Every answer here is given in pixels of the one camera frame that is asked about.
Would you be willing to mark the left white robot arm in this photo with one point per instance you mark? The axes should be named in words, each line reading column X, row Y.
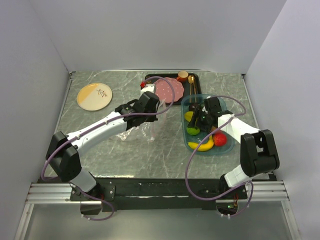
column 65, row 150

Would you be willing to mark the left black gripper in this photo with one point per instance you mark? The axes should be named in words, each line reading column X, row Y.
column 152, row 118

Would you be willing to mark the clear zip top bag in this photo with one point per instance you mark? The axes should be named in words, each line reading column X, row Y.
column 145, row 132

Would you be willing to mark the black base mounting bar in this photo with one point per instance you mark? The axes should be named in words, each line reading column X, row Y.
column 113, row 194

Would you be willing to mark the green lime fruit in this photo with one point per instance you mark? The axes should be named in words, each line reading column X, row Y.
column 193, row 131

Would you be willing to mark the yellow white floral plate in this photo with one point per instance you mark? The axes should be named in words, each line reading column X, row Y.
column 94, row 96

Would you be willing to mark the pink dotted plate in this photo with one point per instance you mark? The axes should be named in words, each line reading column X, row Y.
column 165, row 93

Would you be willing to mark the red cracked fruit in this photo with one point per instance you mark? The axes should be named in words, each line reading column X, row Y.
column 220, row 139

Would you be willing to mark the orange cup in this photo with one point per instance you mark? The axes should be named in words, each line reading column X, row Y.
column 182, row 76

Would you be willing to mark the dark purple passion fruit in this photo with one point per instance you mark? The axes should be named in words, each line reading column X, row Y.
column 193, row 106

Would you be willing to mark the yellow starfruit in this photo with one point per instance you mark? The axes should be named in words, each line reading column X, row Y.
column 188, row 116

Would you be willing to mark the gold chopsticks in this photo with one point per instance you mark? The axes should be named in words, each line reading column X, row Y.
column 194, row 84

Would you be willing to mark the blue transparent plastic tray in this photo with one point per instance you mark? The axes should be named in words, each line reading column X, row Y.
column 216, row 150

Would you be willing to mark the yellow banana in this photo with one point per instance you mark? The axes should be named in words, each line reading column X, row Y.
column 204, row 147

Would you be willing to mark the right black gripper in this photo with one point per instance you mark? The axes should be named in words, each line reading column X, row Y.
column 197, row 114

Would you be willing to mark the gold spoon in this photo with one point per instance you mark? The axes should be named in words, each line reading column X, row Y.
column 191, row 85

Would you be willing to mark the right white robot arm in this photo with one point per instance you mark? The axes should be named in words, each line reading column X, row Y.
column 258, row 151

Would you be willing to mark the black serving tray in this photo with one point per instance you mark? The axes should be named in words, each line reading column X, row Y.
column 183, row 83

